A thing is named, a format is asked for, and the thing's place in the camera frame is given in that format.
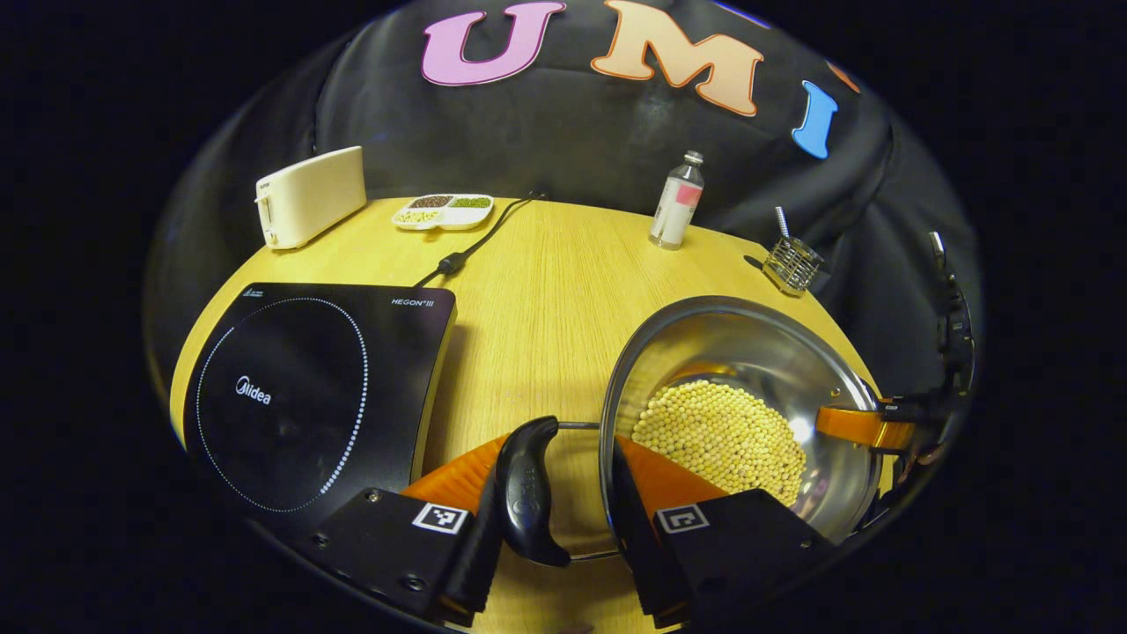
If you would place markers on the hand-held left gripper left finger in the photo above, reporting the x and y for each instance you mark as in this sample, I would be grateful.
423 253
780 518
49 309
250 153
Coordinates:
471 563

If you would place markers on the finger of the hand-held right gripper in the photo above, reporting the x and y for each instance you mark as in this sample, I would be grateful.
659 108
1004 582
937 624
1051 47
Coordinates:
858 427

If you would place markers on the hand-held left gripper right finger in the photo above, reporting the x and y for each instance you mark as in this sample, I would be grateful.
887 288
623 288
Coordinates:
638 546

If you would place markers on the black induction cooktop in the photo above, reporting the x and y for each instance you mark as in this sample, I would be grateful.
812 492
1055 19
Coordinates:
290 396

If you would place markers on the pile of yellow soybeans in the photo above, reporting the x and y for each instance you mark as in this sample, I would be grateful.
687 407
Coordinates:
722 436

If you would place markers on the striped straw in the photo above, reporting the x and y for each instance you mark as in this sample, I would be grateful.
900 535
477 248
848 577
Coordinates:
782 222

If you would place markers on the clear bottle with pink label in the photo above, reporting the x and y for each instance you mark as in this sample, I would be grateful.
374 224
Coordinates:
676 207

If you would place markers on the white divided dish of beans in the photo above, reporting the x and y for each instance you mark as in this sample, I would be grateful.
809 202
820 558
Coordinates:
445 213

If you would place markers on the white toaster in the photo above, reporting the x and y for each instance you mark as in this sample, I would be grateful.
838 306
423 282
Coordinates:
313 198

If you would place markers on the black backdrop cloth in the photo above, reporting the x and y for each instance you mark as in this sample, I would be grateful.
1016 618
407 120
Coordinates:
572 132

